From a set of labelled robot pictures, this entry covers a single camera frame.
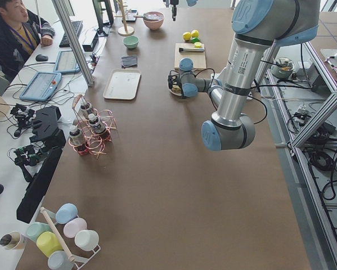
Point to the white round plate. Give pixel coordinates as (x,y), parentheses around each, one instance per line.
(176,94)

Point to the aluminium frame post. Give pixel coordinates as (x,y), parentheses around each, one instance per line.
(63,14)

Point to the steel ice scoop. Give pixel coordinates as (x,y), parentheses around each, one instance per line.
(149,17)

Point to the upper whole lemon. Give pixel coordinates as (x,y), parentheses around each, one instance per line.
(195,33)

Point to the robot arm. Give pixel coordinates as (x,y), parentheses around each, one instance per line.
(174,3)
(258,25)

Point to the tea bottle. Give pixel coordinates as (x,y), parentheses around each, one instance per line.
(86,109)
(98,126)
(77,139)

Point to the pastel cup rack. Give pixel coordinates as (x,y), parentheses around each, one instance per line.
(64,238)

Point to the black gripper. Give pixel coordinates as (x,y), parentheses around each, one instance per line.
(176,83)

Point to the green bowl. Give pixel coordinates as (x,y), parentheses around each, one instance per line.
(131,42)

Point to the left tea bottle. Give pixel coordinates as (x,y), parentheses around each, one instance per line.
(77,139)

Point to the green lime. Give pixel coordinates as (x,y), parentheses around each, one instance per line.
(195,39)

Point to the lower whole lemon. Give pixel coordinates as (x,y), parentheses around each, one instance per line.
(186,36)

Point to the seated person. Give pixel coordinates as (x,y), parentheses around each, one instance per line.
(21,31)

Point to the half lemon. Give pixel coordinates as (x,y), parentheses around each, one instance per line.
(197,44)

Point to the teach pendant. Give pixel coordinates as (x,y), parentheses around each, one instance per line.
(66,63)
(41,87)

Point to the pink ice bowl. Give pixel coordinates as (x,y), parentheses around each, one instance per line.
(154,25)

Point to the grey folded cloth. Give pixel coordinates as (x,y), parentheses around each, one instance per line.
(129,61)

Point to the wooden cup tree stand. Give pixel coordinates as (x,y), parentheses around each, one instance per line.
(125,30)

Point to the cream rabbit serving tray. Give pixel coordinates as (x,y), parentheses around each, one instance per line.
(122,84)

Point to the wooden cutting board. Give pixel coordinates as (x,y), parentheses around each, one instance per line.
(198,59)

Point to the near teach pendant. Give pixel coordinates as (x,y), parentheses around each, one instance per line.
(41,87)

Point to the copper wire bottle rack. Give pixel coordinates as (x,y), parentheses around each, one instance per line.
(95,145)

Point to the whole lemon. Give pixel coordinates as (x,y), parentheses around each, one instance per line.
(195,33)
(186,36)

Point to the computer mouse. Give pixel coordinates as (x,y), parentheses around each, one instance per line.
(41,58)

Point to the front tea bottle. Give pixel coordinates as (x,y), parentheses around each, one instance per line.
(98,126)

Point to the far teach pendant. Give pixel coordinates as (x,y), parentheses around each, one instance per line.
(66,63)

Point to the right tea bottle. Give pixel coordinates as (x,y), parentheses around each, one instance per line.
(86,109)

